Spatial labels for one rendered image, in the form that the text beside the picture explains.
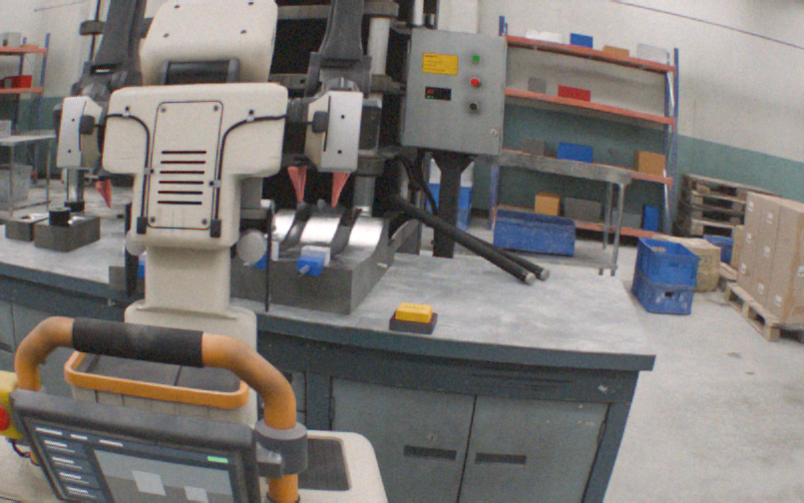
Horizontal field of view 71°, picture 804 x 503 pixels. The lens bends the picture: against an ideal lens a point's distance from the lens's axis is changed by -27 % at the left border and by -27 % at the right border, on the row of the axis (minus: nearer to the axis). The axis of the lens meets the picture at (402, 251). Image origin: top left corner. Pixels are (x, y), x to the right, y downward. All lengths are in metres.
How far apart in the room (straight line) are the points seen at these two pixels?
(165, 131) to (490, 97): 1.44
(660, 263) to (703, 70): 3.90
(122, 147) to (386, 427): 0.86
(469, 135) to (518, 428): 1.05
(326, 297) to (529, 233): 3.79
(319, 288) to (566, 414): 0.56
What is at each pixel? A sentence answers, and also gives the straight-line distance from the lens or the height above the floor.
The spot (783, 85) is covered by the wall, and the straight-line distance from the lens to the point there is 8.74.
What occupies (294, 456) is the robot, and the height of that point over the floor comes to 0.89.
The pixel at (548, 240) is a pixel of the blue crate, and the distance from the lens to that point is 5.20.
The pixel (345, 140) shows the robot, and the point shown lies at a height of 1.16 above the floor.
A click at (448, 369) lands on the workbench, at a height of 0.72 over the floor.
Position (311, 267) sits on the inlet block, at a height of 0.89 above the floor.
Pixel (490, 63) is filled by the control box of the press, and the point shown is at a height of 1.37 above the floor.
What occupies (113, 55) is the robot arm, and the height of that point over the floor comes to 1.30.
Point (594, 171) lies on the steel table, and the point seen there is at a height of 0.90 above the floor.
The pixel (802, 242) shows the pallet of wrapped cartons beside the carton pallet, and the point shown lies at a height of 0.72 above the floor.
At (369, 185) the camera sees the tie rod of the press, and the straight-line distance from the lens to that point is 2.18.
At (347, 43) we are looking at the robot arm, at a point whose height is 1.31.
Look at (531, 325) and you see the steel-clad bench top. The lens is 1.51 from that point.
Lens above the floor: 1.22
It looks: 12 degrees down
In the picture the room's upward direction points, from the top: 5 degrees clockwise
